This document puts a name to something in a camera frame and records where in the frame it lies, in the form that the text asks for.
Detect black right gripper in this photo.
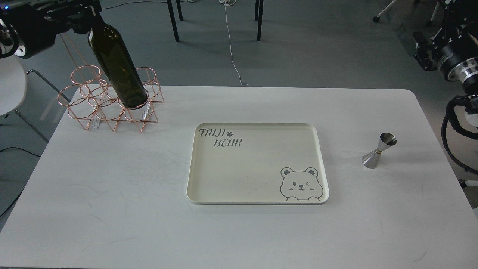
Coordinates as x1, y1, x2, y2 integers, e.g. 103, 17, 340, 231
413, 0, 478, 81

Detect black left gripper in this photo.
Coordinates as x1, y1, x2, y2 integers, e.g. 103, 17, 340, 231
1, 0, 102, 59

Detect dark green wine bottle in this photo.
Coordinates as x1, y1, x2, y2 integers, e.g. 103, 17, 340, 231
88, 15, 148, 109

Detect steel double jigger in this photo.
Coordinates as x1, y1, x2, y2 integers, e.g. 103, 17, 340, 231
361, 132, 397, 169

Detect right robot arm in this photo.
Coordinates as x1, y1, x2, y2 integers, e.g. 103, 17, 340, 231
413, 0, 478, 126

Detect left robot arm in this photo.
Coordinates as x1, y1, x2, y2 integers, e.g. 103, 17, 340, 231
0, 0, 102, 59

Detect black table legs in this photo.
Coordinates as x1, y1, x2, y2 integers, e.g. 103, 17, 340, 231
165, 0, 264, 42

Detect cream bear serving tray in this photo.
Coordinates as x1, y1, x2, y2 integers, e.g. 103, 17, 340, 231
187, 123, 330, 205

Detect copper wire bottle rack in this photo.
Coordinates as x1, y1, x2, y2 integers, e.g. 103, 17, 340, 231
53, 32, 165, 133

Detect white floor cable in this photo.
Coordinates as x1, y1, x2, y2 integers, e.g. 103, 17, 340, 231
218, 0, 251, 87

